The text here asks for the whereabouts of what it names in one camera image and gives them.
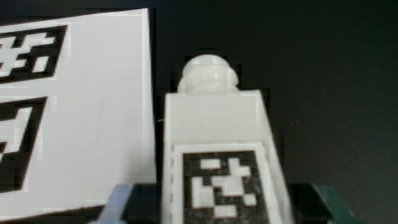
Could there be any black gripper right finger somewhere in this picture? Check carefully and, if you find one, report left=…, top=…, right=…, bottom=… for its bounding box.
left=287, top=183, right=369, bottom=224

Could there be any white base tag plate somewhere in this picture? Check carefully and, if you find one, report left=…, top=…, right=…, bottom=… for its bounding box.
left=0, top=9, right=156, bottom=223

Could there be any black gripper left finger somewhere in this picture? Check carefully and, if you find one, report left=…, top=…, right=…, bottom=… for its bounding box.
left=88, top=183, right=159, bottom=224

